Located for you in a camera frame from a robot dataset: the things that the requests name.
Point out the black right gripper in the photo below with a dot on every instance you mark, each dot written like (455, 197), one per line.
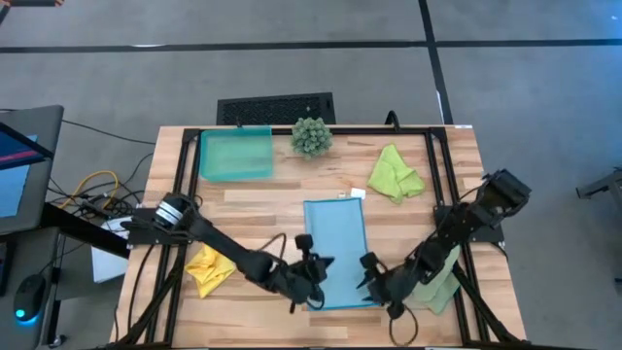
(396, 289)

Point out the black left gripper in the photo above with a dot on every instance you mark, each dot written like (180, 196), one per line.
(306, 282)

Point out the blue microfiber towel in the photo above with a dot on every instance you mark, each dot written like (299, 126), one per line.
(337, 243)

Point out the lime green microfiber towel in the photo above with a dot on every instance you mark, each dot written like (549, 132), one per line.
(396, 177)

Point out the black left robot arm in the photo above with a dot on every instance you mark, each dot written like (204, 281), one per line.
(223, 245)

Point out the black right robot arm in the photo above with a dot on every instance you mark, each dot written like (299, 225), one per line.
(457, 223)

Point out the pale green microfiber towel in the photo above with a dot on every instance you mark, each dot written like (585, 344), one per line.
(439, 291)

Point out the yellow microfiber towel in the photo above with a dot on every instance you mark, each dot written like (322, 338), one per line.
(209, 272)

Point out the white towel label tag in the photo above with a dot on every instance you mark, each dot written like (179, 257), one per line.
(358, 193)

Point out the artificial plant in patterned pot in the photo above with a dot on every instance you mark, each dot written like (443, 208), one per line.
(311, 137)

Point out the teal translucent plastic bin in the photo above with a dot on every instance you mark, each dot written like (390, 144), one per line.
(237, 154)

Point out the white paper sheet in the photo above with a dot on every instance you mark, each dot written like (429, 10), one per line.
(107, 265)

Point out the black computer mouse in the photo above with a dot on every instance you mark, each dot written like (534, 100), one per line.
(29, 296)

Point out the computer monitor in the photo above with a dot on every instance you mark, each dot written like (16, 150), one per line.
(24, 170)

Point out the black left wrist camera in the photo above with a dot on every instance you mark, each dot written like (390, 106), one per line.
(304, 243)

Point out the black aluminium table frame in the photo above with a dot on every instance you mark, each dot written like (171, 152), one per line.
(439, 160)

